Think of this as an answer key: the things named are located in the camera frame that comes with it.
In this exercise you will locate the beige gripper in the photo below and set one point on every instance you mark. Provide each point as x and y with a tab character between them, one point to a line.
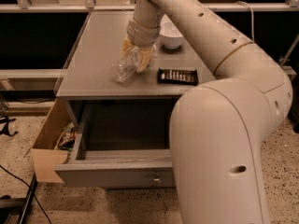
141	34

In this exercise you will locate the clear plastic water bottle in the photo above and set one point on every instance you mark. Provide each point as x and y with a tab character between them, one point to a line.
124	68

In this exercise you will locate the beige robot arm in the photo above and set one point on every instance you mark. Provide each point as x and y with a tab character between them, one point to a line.
217	128

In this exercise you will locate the grey open top drawer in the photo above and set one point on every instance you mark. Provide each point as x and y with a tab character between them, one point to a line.
121	144

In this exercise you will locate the brass drawer knob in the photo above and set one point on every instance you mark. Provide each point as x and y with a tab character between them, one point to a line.
156	180

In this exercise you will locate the white ceramic bowl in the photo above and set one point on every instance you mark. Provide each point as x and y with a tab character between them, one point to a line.
170	36

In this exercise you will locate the dark chocolate bar wrapper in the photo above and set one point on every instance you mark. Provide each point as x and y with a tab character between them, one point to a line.
176	76

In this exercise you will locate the grey wooden nightstand cabinet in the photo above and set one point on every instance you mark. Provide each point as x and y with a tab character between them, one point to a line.
89	75

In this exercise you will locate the colourful snack bag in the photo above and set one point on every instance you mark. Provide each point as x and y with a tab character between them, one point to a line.
67	138

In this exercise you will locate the brown cardboard box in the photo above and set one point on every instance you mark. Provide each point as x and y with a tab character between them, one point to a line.
46	156

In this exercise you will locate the black floor bar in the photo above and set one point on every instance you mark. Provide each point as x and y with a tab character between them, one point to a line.
26	206

